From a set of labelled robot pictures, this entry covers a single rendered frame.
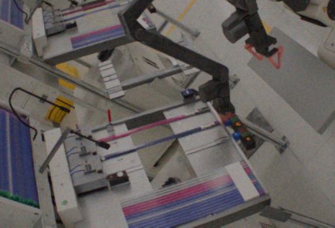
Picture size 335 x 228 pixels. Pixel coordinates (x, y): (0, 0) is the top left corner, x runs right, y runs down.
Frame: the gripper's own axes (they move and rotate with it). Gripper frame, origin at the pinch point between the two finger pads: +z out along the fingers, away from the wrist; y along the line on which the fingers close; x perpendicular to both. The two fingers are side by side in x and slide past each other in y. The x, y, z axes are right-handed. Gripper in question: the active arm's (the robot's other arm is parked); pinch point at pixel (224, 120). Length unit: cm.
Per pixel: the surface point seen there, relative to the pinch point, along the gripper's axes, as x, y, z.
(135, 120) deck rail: -34.5, -19.8, 1.7
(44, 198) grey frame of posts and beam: -80, 25, -11
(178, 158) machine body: -18.3, -17.8, 30.4
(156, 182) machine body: -31, -18, 43
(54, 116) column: -95, -285, 174
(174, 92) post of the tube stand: -8.7, -46.7, 12.5
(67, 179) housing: -70, 14, -6
